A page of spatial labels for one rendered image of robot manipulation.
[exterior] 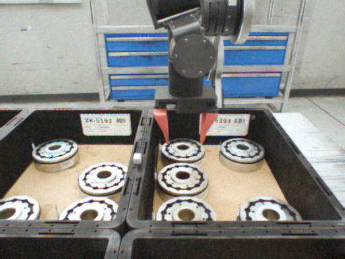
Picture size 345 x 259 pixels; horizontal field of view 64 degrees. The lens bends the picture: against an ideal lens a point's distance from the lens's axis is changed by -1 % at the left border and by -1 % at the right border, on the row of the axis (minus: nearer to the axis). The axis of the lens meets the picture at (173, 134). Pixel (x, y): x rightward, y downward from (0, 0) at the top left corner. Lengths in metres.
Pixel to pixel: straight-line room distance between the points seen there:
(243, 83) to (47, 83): 2.23
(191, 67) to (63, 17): 3.02
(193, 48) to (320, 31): 3.39
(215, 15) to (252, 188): 0.53
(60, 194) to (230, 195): 0.34
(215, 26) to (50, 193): 0.66
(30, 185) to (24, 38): 2.94
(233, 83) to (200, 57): 2.18
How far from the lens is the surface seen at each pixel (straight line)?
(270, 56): 2.59
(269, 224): 0.39
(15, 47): 3.59
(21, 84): 3.70
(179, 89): 0.45
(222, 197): 0.57
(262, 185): 0.62
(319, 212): 0.49
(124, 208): 0.40
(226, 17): 0.91
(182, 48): 0.36
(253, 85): 2.61
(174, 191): 0.53
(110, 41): 2.40
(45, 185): 0.65
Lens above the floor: 1.20
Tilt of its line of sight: 28 degrees down
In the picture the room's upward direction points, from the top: straight up
